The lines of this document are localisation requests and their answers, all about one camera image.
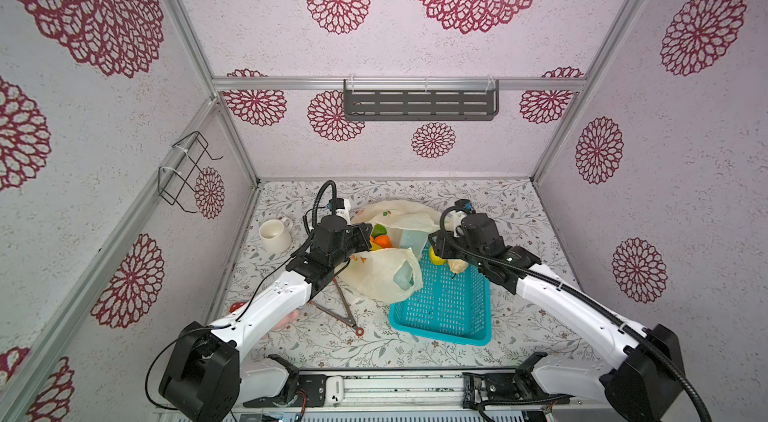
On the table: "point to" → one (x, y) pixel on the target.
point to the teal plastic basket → (452, 307)
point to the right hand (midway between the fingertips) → (437, 232)
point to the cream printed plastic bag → (392, 274)
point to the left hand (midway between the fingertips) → (372, 230)
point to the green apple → (378, 229)
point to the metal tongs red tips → (348, 322)
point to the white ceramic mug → (275, 234)
